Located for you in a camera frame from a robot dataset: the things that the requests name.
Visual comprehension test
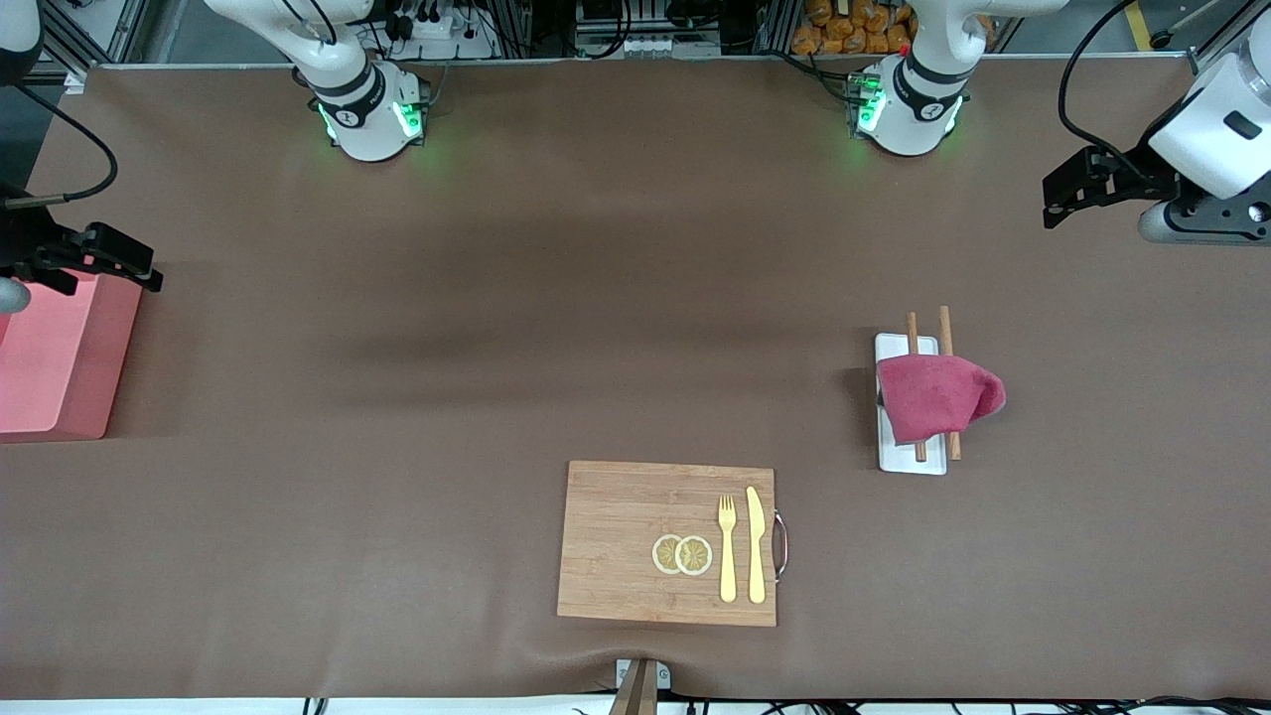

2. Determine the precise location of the red wiping cloth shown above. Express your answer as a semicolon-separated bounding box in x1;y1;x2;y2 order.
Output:
876;355;1008;447

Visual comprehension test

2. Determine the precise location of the white cloth rack base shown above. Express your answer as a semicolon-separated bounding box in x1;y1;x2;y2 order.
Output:
874;333;948;477

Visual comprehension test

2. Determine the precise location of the pink box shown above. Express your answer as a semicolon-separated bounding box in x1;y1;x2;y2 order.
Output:
0;268;146;444

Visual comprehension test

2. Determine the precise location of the light wooden rack rod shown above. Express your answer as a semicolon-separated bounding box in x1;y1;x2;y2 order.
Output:
938;305;963;463

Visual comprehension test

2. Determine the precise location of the pile of orange toy bread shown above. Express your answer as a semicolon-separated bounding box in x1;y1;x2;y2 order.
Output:
790;0;996;57

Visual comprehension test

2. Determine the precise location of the white power strip with plugs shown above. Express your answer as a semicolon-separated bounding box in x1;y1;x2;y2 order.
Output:
381;3;498;62

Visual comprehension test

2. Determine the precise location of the brown table cover mat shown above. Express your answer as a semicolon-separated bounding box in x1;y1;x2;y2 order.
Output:
0;58;1271;702

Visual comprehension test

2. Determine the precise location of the white connector block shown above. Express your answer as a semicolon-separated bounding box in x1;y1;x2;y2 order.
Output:
614;34;723;59

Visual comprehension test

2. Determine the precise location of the yellow plastic knife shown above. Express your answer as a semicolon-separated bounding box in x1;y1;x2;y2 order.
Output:
745;486;769;606

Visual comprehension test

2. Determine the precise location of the black electronics box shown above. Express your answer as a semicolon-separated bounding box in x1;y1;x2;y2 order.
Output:
574;0;678;32

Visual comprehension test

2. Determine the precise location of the yellow plastic fork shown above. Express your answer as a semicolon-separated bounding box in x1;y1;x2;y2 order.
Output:
717;495;740;605

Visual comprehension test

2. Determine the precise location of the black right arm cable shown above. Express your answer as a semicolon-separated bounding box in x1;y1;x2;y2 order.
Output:
0;81;121;211

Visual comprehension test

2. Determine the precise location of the aluminium frame profile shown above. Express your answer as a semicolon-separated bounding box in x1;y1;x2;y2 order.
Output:
38;0;152;82
1187;18;1254;79

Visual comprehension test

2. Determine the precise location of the wooden cutting board with handle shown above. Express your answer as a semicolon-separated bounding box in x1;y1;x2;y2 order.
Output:
556;460;791;629

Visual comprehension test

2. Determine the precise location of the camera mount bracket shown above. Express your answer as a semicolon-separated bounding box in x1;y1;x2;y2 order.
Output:
608;656;673;715

